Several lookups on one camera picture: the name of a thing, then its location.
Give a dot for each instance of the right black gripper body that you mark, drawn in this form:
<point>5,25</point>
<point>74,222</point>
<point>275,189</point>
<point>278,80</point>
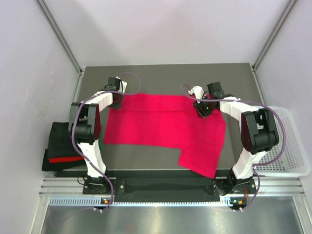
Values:
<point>204,108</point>

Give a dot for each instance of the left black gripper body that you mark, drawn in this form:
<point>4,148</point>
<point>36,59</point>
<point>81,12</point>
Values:
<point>117,104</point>

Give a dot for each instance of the red t shirt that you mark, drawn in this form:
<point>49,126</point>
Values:
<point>169,121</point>

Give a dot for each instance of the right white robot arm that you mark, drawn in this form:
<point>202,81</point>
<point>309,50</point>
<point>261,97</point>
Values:
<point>258,130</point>

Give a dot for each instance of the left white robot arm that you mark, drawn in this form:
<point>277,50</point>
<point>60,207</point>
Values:
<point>84,128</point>

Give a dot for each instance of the folded black shirt stack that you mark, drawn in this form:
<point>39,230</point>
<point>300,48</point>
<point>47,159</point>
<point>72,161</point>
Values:
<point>65,152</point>

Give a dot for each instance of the white perforated plastic basket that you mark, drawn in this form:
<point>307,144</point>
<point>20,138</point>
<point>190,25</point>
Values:
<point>294,161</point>

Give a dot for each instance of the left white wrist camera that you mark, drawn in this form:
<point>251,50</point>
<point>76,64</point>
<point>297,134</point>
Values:
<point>122,85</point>

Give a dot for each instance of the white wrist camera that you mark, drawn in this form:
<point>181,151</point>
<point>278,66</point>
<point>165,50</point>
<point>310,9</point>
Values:
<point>196,92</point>
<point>122,85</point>

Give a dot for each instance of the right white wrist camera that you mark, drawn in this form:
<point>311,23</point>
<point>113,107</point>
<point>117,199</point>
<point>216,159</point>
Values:
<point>196,92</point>

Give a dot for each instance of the right aluminium frame post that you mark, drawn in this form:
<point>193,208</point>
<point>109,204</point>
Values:
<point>274,33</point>

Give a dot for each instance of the aluminium frame post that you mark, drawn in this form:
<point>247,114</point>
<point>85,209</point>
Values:
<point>274,33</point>
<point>59,35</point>

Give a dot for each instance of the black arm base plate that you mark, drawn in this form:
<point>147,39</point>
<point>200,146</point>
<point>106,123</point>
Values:
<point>166,186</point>

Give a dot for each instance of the left aluminium frame post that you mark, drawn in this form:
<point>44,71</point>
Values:
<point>59,35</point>

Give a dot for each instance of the slotted grey cable duct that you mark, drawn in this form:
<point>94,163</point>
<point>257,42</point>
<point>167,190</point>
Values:
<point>103,202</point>

